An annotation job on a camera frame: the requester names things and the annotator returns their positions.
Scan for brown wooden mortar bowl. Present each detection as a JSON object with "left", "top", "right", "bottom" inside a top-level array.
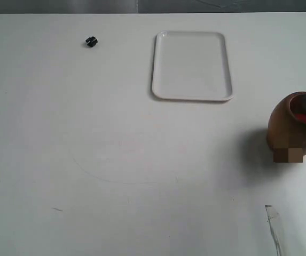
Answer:
[{"left": 266, "top": 91, "right": 306, "bottom": 163}]

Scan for white plastic tray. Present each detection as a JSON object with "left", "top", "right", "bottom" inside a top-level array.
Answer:
[{"left": 151, "top": 30, "right": 233, "bottom": 102}]

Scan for small black plastic clip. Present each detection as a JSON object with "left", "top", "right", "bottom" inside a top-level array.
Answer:
[{"left": 85, "top": 36, "right": 98, "bottom": 47}]

